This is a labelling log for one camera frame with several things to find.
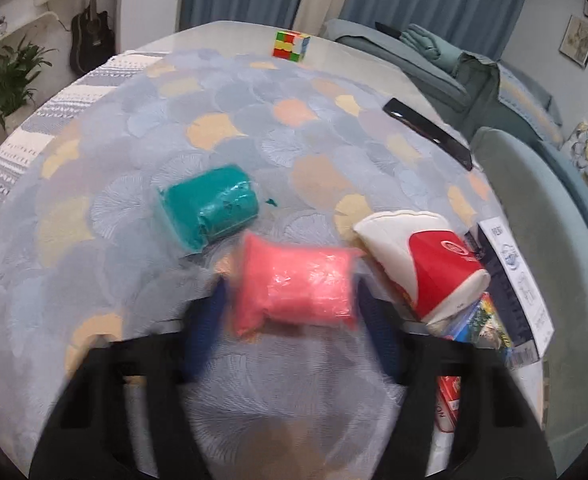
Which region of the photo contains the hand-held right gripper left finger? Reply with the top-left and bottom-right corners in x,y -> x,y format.
29,275 -> 229,480

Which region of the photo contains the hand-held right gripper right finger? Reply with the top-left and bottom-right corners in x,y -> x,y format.
356,280 -> 557,480

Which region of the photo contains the pink plastic-wrapped packet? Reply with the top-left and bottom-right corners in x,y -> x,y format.
231,232 -> 362,338

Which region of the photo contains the person's right hand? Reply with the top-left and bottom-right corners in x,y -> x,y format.
256,419 -> 325,480

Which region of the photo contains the red white paper cup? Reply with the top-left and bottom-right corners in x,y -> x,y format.
353,210 -> 490,325

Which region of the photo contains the red blue flat box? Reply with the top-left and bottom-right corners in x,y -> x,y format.
436,375 -> 462,433

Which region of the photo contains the colourful printed small box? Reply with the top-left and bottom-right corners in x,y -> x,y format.
444,292 -> 517,363

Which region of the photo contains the green plastic-wrapped packet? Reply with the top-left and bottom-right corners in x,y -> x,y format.
155,165 -> 261,253

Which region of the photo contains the white grey carton box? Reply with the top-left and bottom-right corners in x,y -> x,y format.
466,216 -> 555,371

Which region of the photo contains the teal fabric sofa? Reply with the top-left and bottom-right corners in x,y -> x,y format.
324,19 -> 588,461

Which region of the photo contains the black smartphone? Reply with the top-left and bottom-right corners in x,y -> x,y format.
383,97 -> 474,172

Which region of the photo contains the folded teal blanket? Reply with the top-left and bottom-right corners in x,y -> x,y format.
399,24 -> 462,76

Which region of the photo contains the colourful puzzle cube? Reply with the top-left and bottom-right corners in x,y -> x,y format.
273,30 -> 312,63

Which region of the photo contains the black flat device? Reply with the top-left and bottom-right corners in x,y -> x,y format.
374,21 -> 405,41

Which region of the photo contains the black guitar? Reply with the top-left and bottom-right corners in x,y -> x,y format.
70,0 -> 117,76

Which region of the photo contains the green potted plant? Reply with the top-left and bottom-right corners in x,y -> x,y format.
0,37 -> 57,133

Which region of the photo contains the white standing air conditioner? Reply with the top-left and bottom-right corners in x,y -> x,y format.
116,0 -> 189,53

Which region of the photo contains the black framed tall picture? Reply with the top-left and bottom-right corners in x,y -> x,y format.
560,15 -> 588,68

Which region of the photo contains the white curved wall shelf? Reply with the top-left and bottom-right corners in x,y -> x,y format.
0,10 -> 60,61

